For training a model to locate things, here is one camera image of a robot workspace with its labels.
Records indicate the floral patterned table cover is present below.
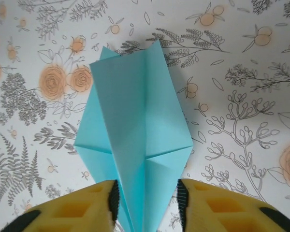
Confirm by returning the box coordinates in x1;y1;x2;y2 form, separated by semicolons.
0;0;290;232

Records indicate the light blue paper sheet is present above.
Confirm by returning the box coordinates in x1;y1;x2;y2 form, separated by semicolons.
73;40;193;232

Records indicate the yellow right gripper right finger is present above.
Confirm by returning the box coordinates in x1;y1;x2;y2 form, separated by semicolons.
176;178;290;232

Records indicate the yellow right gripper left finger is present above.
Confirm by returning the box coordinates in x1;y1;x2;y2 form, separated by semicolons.
0;179;120;232

